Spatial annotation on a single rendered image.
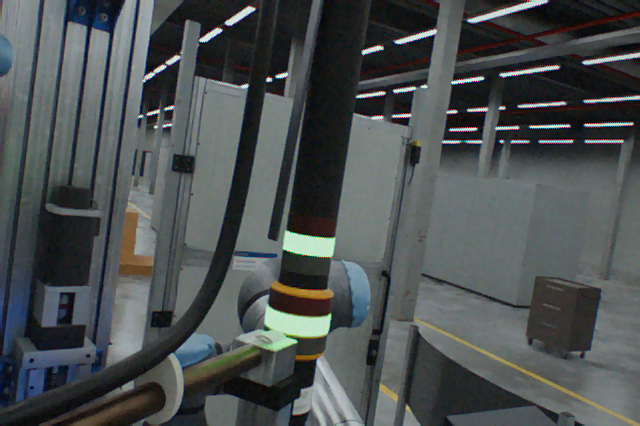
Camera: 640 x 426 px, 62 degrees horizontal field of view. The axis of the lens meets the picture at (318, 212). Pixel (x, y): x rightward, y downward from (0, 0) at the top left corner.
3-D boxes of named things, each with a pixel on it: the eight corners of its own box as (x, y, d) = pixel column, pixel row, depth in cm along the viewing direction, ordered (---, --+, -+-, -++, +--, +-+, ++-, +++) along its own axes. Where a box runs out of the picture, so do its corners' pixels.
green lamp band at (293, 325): (311, 340, 33) (313, 321, 33) (252, 323, 35) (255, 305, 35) (338, 328, 37) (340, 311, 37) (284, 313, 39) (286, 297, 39)
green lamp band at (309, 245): (319, 258, 34) (322, 239, 34) (274, 248, 35) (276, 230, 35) (340, 255, 37) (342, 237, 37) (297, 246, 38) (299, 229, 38)
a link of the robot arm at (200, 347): (146, 387, 121) (154, 329, 120) (204, 385, 127) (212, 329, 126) (157, 411, 110) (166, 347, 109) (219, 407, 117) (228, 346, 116)
